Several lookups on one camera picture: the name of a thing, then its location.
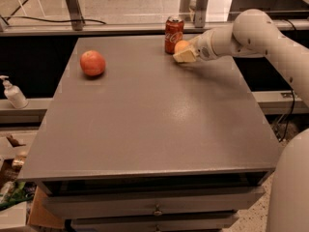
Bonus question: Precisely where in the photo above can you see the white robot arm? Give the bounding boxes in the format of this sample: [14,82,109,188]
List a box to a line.
[173,9,309,232]

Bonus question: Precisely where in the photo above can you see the right metal railing post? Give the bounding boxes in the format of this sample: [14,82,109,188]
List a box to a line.
[194,0,209,28]

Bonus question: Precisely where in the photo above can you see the orange fruit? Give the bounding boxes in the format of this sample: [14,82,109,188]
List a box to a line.
[174,40,190,53]

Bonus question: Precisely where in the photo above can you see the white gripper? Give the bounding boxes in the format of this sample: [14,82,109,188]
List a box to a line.
[173,30,215,63]

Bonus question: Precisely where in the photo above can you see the left metal railing post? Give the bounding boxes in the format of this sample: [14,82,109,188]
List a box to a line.
[65,0,85,31]

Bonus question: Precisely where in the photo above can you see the grey drawer cabinet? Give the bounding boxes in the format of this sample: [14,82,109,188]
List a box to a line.
[17,33,283,232]

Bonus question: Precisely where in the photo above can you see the lower drawer with knob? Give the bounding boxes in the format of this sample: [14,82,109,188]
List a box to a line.
[71,212,239,232]

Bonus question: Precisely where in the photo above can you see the black cable on floor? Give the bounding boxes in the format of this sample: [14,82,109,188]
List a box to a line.
[0,14,107,26]

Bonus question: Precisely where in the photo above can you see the metal railing post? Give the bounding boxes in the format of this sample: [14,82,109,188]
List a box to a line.
[65,0,85,31]
[194,0,209,28]

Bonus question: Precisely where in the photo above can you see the drawer with knob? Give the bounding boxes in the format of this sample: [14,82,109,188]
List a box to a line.
[71,212,239,232]
[42,187,265,219]

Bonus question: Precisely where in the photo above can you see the white pump bottle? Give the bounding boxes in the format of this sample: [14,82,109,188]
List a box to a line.
[0,75,28,109]

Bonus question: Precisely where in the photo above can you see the cardboard box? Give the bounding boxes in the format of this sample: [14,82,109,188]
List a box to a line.
[27,188,64,229]

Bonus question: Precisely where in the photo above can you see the green packaging clutter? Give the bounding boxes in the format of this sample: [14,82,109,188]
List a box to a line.
[0,181,37,211]

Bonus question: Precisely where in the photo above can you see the red coke can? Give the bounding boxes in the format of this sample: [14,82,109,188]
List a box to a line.
[165,15,184,54]

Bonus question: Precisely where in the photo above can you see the top drawer with knob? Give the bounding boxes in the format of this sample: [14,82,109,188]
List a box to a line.
[42,187,265,219]

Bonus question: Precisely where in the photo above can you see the red apple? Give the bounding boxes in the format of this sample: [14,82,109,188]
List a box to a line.
[80,50,106,76]

